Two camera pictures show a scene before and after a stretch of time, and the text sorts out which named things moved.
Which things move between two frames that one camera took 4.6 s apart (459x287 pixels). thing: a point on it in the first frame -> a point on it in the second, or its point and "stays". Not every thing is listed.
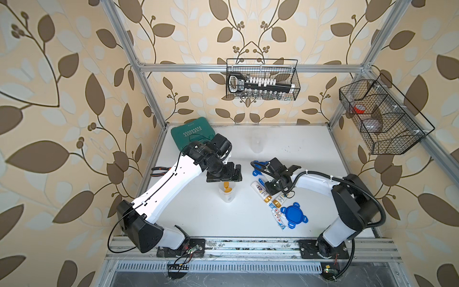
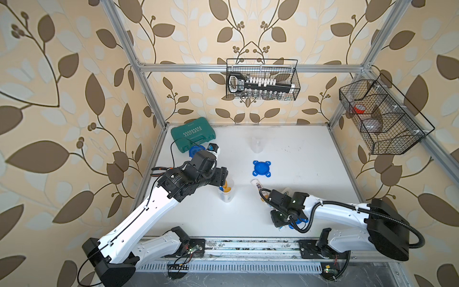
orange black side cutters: x=159 y=174 stays
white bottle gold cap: x=227 y=189 stays
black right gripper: x=270 y=191 -> x=275 y=222
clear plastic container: x=228 y=190 stays
